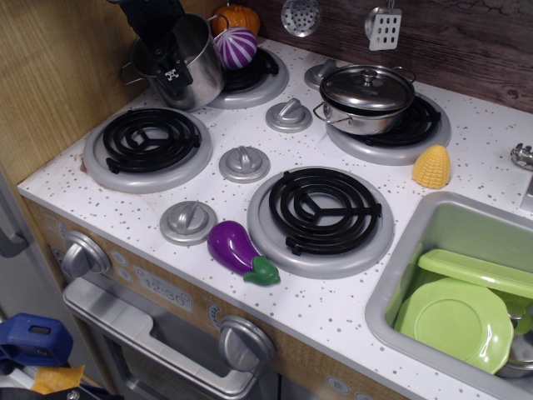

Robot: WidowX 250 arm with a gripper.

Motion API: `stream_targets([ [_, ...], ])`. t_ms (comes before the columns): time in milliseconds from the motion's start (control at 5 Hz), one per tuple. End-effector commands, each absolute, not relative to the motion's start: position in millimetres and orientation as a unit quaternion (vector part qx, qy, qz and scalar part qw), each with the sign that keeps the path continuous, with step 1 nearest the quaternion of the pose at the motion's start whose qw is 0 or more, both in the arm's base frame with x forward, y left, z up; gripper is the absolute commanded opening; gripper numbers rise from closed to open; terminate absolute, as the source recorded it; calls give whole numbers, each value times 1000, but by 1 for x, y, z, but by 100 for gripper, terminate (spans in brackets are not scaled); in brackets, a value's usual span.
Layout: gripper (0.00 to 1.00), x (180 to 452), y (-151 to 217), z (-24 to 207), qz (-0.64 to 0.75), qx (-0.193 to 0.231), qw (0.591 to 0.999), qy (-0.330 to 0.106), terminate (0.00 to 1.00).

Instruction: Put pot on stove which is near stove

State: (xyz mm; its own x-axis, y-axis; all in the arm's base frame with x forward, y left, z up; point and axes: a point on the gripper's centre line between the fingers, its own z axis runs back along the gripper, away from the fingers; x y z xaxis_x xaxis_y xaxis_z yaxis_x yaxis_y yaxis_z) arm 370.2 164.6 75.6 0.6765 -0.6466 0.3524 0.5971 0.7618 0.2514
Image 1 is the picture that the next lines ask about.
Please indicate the round steel skimmer ladle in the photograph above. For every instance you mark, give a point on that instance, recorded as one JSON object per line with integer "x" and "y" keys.
{"x": 301, "y": 18}

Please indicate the shallow steel pan with lid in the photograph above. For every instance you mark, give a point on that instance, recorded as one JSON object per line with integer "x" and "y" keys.
{"x": 365, "y": 99}

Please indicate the purple toy eggplant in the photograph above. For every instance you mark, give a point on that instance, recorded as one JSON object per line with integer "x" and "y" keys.
{"x": 229, "y": 243}

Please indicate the front right black burner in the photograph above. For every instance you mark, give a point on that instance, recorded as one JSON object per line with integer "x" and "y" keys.
{"x": 322, "y": 223}

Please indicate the silver knob upper middle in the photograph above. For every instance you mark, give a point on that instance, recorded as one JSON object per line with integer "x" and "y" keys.
{"x": 289, "y": 117}

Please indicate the green plastic plate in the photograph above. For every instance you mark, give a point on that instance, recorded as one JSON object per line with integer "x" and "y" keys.
{"x": 460, "y": 319}

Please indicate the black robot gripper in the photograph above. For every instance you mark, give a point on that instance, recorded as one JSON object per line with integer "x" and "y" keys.
{"x": 153, "y": 21}

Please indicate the black burner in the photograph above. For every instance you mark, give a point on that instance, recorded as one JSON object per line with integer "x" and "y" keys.
{"x": 322, "y": 223}
{"x": 259, "y": 82}
{"x": 424, "y": 124}
{"x": 147, "y": 150}

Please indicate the back left black burner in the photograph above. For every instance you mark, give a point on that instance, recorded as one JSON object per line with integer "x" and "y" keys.
{"x": 259, "y": 82}

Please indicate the silver oven door handle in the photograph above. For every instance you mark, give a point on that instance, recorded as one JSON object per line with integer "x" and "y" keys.
{"x": 153, "y": 355}

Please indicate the silver knob centre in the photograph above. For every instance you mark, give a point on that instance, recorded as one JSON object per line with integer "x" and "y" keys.
{"x": 244, "y": 165}

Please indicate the silver knob front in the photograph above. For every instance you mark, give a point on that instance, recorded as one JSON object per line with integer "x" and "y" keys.
{"x": 187, "y": 223}

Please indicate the grey sink basin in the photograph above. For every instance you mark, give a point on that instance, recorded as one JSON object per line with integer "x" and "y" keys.
{"x": 455, "y": 223}

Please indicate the steel slotted spatula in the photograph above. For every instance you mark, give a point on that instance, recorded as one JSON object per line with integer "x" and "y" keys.
{"x": 382, "y": 27}

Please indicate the right oven dial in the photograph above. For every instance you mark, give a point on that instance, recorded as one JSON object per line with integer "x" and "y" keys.
{"x": 243, "y": 346}

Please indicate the blue clamp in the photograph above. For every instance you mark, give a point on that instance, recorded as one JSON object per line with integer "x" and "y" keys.
{"x": 34, "y": 341}

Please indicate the orange toy pumpkin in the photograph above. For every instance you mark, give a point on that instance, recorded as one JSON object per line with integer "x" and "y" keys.
{"x": 238, "y": 16}

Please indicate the oven dial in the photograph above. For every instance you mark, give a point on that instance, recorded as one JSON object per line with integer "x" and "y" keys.
{"x": 243, "y": 346}
{"x": 83, "y": 256}

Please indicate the silver knob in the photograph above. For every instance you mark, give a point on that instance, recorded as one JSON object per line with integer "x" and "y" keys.
{"x": 187, "y": 223}
{"x": 244, "y": 165}
{"x": 314, "y": 75}
{"x": 289, "y": 117}

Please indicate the front left black burner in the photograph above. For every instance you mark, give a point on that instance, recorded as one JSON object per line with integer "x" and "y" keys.
{"x": 147, "y": 150}

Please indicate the back right black burner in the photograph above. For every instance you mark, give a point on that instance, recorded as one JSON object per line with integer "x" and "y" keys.
{"x": 424, "y": 124}

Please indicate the steel pot in sink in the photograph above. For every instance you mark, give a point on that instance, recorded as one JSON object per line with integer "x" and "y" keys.
{"x": 519, "y": 363}

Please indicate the left oven dial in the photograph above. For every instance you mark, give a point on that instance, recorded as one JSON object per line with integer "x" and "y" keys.
{"x": 83, "y": 256}

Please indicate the tall steel pot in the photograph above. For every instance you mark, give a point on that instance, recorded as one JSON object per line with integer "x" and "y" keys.
{"x": 194, "y": 37}

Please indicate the green plastic tray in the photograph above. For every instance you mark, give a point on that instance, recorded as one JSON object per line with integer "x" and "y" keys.
{"x": 476, "y": 271}

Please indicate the yellow toy corn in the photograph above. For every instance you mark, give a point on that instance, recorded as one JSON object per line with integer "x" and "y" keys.
{"x": 432, "y": 168}

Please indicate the silver faucet handle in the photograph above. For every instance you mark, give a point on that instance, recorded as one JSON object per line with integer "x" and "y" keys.
{"x": 522, "y": 156}

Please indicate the yellow cloth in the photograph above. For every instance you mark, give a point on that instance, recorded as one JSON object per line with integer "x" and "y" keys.
{"x": 55, "y": 379}

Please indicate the silver knob back right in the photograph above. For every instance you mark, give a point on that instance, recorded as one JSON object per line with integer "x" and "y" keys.
{"x": 314, "y": 75}

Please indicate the purple white striped ball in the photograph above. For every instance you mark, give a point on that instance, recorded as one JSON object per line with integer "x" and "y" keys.
{"x": 236, "y": 47}

